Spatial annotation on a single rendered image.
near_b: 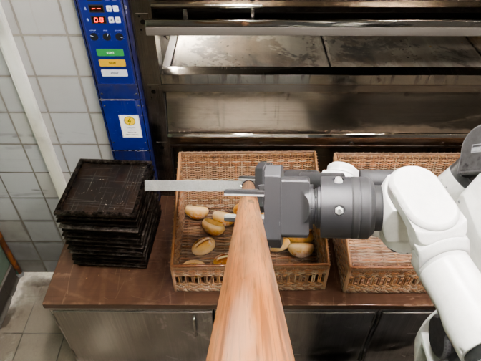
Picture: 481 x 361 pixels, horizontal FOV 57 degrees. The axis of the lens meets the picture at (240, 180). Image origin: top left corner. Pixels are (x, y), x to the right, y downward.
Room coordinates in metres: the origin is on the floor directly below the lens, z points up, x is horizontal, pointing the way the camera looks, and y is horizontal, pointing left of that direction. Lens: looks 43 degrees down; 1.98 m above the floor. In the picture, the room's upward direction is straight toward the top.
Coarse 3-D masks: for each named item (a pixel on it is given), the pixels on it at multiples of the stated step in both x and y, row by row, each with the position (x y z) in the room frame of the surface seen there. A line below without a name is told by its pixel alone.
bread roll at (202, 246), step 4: (200, 240) 1.10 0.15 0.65; (204, 240) 1.10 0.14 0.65; (208, 240) 1.10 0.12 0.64; (212, 240) 1.11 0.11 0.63; (196, 244) 1.08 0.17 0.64; (200, 244) 1.08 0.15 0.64; (204, 244) 1.08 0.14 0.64; (208, 244) 1.09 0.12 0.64; (212, 244) 1.09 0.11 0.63; (192, 248) 1.08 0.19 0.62; (196, 248) 1.07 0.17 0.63; (200, 248) 1.07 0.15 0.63; (204, 248) 1.07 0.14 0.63; (208, 248) 1.08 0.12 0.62; (212, 248) 1.09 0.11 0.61; (196, 252) 1.06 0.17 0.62; (200, 252) 1.06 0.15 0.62; (204, 252) 1.06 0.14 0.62; (208, 252) 1.07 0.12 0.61
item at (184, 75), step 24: (168, 72) 1.42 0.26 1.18; (192, 72) 1.42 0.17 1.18; (216, 72) 1.42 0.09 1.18; (240, 72) 1.42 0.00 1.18; (264, 72) 1.42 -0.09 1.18; (288, 72) 1.42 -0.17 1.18; (312, 72) 1.42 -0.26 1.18; (336, 72) 1.42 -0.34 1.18; (360, 72) 1.42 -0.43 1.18; (384, 72) 1.42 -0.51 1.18; (408, 72) 1.42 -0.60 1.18; (432, 72) 1.42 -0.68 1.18; (456, 72) 1.42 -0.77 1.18; (480, 72) 1.42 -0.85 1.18
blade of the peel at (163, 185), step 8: (152, 184) 0.86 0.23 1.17; (160, 184) 0.86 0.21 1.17; (168, 184) 0.86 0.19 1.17; (176, 184) 0.86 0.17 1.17; (184, 184) 0.86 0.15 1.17; (192, 184) 0.86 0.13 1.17; (200, 184) 0.86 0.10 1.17; (208, 184) 0.86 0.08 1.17; (216, 184) 0.86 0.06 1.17; (224, 184) 0.86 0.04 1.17; (232, 184) 0.86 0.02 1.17; (240, 184) 0.86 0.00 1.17
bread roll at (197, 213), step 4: (188, 208) 1.26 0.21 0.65; (192, 208) 1.26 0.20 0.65; (196, 208) 1.26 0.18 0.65; (200, 208) 1.26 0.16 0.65; (204, 208) 1.27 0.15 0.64; (188, 212) 1.26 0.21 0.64; (192, 212) 1.25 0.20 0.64; (196, 212) 1.25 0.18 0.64; (200, 212) 1.25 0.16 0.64; (204, 212) 1.26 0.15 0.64; (192, 216) 1.24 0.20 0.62; (196, 216) 1.24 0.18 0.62; (200, 216) 1.24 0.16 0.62; (204, 216) 1.25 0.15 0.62
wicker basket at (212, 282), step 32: (192, 160) 1.37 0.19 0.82; (224, 160) 1.37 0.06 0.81; (288, 160) 1.37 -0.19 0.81; (192, 192) 1.33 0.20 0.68; (192, 224) 1.23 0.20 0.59; (192, 256) 1.06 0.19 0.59; (288, 256) 1.06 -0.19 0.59; (320, 256) 1.03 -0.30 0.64; (192, 288) 0.91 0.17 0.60; (288, 288) 0.92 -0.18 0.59; (320, 288) 0.92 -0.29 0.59
